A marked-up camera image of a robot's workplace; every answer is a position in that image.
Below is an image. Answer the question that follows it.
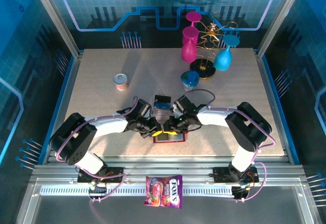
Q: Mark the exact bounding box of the pink wine glass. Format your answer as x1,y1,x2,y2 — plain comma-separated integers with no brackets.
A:
182,12,202,47
181,27,200,63

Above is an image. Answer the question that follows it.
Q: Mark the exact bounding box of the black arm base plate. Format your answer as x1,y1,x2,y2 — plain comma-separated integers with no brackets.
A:
212,166,260,184
77,166,125,184

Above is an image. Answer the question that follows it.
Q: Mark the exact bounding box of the red card holder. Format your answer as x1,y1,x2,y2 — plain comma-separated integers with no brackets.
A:
152,131,188,144

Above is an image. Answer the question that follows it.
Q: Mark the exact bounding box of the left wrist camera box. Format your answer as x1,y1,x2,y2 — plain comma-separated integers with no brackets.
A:
131,99,152,119

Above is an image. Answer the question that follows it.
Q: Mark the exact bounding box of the aluminium frame post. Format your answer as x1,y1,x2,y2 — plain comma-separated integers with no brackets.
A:
257,0,306,55
28,0,82,58

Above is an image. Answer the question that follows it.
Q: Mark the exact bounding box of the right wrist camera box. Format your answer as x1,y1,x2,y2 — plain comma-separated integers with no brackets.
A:
173,94,198,115

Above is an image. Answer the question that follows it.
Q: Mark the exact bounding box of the blue wine glass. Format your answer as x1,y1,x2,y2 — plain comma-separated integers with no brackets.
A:
213,35,240,71

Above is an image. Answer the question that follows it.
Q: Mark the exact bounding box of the purple candy bag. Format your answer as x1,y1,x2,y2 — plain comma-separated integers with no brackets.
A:
144,175,183,210

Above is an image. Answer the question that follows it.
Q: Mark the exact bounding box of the aluminium side rail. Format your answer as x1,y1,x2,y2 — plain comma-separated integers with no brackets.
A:
47,50,84,164
254,48,300,165

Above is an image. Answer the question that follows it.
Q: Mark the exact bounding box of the black controller board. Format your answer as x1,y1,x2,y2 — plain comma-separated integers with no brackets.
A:
88,183,107,202
232,184,250,201

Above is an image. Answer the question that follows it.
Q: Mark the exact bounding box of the blue credit card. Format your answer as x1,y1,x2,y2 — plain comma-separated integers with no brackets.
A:
152,101,171,109

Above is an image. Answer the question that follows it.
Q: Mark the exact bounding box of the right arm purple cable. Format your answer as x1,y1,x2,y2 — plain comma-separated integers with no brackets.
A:
184,89,277,202

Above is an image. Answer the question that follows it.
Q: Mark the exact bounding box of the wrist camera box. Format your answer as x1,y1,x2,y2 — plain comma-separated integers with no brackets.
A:
173,94,198,115
131,99,152,119

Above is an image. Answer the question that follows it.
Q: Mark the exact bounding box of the white slotted cable duct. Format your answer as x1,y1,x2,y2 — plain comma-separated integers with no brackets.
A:
39,185,234,197

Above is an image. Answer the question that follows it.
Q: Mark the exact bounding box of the aluminium front rail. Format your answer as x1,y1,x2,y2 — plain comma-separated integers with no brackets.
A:
30,156,308,184

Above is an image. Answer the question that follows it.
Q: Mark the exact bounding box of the small tin can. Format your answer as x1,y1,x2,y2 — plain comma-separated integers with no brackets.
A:
114,73,129,92

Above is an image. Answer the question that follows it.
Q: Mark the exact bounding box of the yogurt cup blue lid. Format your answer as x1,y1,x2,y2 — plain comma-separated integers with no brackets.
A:
180,71,200,92

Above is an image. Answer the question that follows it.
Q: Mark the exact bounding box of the gold wire glass rack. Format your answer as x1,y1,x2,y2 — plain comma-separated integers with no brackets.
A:
189,11,239,81

